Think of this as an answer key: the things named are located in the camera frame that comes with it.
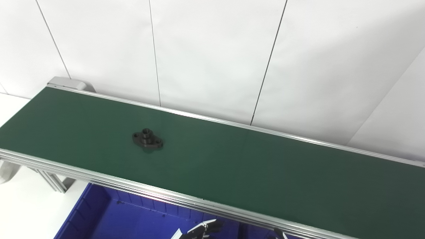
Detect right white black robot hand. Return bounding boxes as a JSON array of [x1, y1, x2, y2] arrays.
[[268, 228, 289, 239]]

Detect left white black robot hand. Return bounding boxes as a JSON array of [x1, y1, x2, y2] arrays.
[[171, 219, 224, 239]]

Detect black plastic part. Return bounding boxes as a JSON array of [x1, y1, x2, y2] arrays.
[[132, 128, 164, 153]]

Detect green conveyor belt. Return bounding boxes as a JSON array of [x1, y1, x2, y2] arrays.
[[0, 77, 425, 239]]

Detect aluminium conveyor support leg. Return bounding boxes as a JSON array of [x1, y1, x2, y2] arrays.
[[0, 159, 76, 194]]

